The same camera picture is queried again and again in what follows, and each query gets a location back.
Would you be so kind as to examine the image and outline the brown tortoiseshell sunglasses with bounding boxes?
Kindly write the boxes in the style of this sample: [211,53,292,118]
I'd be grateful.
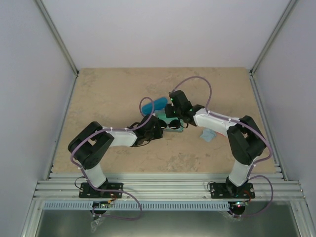
[158,119,183,130]

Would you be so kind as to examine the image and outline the grey-blue teal-lined glasses case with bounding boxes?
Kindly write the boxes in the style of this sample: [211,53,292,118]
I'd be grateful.
[155,110,184,132]

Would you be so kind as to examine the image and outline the blue hard glasses case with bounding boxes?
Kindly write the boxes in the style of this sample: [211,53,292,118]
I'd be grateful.
[141,97,168,115]

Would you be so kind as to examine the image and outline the blue cleaning cloth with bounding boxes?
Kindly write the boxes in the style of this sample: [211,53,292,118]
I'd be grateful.
[200,128,217,142]

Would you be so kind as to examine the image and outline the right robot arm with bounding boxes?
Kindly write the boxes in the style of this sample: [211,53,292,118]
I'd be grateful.
[165,90,268,197]

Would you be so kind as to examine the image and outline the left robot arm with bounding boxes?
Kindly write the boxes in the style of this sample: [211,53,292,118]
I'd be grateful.
[68,115,163,197]

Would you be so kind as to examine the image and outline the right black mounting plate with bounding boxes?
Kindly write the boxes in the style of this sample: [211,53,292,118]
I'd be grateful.
[207,180,255,199]

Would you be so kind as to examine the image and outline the black mounting plate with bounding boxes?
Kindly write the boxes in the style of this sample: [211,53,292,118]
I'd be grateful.
[207,180,255,199]
[79,183,123,199]

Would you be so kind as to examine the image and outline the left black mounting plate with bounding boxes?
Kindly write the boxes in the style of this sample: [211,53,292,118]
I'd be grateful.
[79,183,123,199]

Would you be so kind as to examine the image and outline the left small circuit board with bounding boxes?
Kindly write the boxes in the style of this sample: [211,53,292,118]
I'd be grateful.
[92,200,115,209]

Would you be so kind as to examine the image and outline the small circuit board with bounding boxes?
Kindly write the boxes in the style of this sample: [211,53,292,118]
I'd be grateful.
[92,200,115,209]
[230,201,249,209]

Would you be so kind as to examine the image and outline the right small circuit board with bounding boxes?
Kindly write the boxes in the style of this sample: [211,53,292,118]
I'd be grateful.
[230,201,249,209]

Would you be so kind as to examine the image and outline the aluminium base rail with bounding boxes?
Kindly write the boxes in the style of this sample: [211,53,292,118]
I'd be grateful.
[33,173,306,201]

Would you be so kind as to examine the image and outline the grey slotted cable duct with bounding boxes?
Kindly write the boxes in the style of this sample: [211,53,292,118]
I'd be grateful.
[44,200,230,211]

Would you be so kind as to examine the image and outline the left aluminium frame post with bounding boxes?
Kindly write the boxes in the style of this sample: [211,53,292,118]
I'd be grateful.
[34,0,79,76]

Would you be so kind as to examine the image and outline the aluminium frame post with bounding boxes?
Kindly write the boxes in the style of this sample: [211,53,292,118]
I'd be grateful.
[249,0,299,77]
[34,0,79,76]

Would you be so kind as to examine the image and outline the right aluminium frame post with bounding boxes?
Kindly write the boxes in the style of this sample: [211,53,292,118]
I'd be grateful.
[249,0,299,77]

